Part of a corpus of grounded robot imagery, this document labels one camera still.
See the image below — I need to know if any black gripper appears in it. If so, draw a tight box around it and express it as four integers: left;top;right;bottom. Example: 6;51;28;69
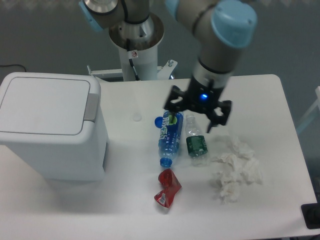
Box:
163;77;232;133

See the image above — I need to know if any blue plastic bottle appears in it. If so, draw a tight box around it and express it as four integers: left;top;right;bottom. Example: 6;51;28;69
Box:
158;110;184;168

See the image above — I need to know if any white trash can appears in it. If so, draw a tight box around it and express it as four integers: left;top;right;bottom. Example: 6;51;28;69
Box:
0;72;109;181

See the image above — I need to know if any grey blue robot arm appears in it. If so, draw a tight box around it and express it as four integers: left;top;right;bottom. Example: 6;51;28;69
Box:
79;0;257;128

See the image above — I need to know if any crushed red can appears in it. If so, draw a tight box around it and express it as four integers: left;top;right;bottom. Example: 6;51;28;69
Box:
154;168;182;209

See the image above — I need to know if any clear bottle green label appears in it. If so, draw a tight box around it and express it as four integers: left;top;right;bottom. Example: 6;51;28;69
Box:
185;113;209;167

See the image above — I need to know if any blue bottle cap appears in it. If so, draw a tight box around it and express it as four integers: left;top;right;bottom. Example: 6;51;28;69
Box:
154;116;163;129

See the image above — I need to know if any white bottle cap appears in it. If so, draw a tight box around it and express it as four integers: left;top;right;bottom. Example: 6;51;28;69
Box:
132;112;142;122

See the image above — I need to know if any crumpled white tissue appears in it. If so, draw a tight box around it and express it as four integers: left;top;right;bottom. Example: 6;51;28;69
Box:
211;135;263;204

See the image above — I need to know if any black device at edge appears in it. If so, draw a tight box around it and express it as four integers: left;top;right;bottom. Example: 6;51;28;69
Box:
301;203;320;230

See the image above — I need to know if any black floor cable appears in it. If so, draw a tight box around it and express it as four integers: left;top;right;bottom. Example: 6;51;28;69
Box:
0;64;27;72

